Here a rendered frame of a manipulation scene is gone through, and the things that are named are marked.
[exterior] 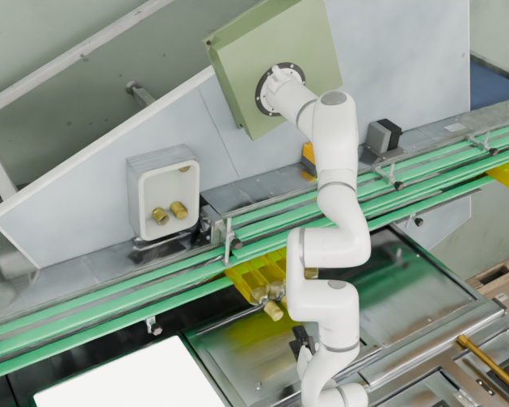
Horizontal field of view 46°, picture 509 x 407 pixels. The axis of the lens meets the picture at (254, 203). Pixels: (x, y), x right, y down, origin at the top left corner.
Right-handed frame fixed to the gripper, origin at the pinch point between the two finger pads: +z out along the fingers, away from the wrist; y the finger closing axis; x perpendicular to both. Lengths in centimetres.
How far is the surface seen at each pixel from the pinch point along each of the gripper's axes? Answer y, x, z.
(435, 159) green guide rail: 15, -69, 53
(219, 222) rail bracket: 15.4, 13.3, 32.3
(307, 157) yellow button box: 19, -22, 55
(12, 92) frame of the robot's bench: 28, 65, 92
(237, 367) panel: -13.1, 13.9, 4.7
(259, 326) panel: -12.9, 3.4, 17.1
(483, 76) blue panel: 16, -130, 110
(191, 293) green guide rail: -3.8, 21.9, 25.6
